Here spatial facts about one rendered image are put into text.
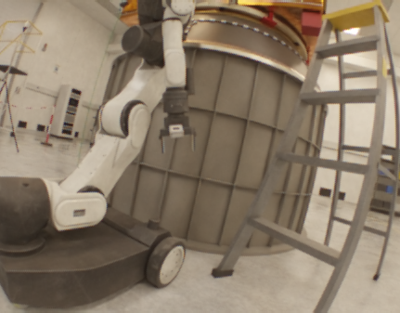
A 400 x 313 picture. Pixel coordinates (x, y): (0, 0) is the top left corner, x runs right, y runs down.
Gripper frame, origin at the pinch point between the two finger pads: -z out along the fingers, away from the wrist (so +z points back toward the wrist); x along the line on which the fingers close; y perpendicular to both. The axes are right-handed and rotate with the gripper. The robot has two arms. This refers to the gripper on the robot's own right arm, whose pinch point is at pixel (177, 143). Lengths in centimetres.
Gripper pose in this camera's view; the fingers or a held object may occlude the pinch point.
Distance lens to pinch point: 80.5
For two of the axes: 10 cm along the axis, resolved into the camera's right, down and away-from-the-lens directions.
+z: -0.5, -9.8, -1.9
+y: -2.1, -1.8, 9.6
